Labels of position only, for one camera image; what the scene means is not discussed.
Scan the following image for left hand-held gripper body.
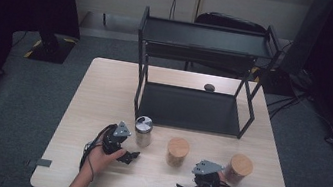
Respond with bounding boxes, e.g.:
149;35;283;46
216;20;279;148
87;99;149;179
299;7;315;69
99;117;135;160

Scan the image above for black metal two-tier rack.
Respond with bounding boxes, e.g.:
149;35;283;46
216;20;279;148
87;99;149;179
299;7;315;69
124;4;286;145

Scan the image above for grey tape strip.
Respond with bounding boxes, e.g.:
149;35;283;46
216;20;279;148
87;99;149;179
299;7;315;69
26;156;54;171

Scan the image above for black wall socket cable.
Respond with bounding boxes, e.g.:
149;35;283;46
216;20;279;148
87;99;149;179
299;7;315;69
167;0;178;21

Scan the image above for left hand-held gripper cable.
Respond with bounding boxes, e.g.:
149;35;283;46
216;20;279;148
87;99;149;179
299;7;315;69
76;118;118;186

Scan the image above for black chair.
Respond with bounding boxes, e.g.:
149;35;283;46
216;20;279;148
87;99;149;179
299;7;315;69
183;8;270;84

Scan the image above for glass jar with metal lid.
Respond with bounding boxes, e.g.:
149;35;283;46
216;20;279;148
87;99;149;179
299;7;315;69
131;114;156;150

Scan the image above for black stand base yellow tape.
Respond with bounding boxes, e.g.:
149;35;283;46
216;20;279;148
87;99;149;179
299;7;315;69
247;64;298;98
22;28;79;68

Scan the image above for dark-filled jar with wooden lid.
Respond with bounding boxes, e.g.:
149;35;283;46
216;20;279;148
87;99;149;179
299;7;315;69
222;151;257;187

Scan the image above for person's left hand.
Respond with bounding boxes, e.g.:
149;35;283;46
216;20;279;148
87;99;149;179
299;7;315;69
82;142;128;183

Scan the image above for black floor cables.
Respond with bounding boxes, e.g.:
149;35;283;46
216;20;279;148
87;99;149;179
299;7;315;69
261;84;333;148

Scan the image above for grey upright panel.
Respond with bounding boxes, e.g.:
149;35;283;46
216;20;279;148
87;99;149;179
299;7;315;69
278;0;333;81

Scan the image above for pale-filled jar with wooden lid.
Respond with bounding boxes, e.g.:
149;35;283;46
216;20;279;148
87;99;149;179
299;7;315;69
163;135;193;170

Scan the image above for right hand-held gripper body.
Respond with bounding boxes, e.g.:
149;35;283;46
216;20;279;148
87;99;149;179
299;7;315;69
189;158;226;187

